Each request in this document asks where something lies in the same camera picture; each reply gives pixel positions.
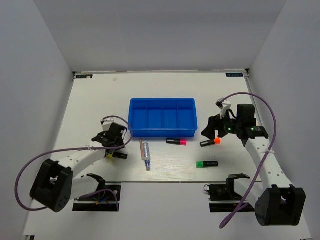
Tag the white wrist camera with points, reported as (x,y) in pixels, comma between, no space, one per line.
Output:
(106,122)
(224,106)

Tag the tan pencil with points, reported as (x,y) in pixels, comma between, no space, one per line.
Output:
(141,149)

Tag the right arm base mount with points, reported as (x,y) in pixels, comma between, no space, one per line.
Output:
(222,197)

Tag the right corner label sticker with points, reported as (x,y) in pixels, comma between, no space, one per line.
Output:
(234,75)

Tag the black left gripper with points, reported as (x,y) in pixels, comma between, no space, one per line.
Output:
(121,143)

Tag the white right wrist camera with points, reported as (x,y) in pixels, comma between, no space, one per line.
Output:
(224,106)

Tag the blue divided plastic bin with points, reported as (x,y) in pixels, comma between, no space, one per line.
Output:
(163,117)

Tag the pink cap black highlighter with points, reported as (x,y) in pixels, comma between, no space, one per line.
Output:
(179,142)

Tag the corner label sticker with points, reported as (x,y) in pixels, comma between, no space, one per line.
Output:
(234,75)
(84,76)

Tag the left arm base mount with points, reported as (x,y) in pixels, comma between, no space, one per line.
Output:
(100,202)

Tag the green cap black highlighter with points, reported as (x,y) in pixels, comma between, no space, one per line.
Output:
(206,164)

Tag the pale yellow pen tube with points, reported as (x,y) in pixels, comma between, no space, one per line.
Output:
(110,159)

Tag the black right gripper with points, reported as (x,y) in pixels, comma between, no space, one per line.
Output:
(215,123)

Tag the yellow cap black highlighter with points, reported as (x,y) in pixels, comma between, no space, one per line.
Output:
(118,155)

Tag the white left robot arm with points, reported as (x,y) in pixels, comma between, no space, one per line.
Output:
(58,182)

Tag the orange cap black highlighter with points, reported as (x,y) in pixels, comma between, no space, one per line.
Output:
(210,142)

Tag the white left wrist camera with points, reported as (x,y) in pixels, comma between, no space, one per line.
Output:
(106,122)

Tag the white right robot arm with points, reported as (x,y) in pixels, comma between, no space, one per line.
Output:
(275,200)

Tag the left corner label sticker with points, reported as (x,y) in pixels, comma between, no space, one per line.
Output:
(84,76)

